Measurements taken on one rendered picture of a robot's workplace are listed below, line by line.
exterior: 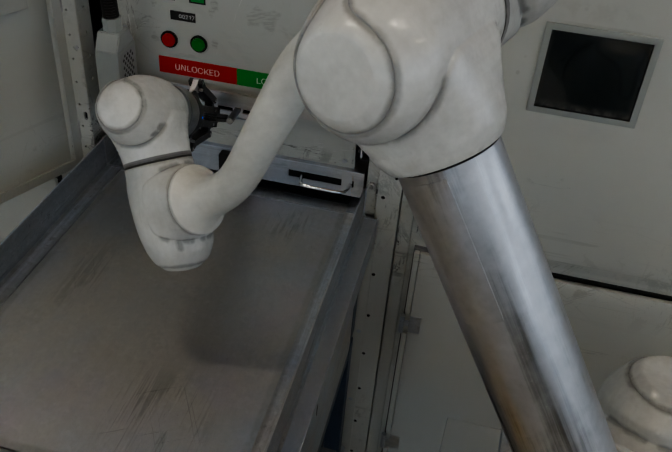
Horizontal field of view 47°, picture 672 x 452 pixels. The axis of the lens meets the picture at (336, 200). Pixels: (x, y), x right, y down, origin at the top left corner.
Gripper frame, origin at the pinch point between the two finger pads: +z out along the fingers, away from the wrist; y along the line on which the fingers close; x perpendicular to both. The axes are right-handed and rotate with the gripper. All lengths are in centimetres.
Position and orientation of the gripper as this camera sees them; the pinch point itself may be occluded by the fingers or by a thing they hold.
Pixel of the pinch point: (215, 116)
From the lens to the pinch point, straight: 148.3
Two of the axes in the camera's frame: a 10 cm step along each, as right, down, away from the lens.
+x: 9.7, 1.9, -1.5
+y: -1.7, 9.8, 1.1
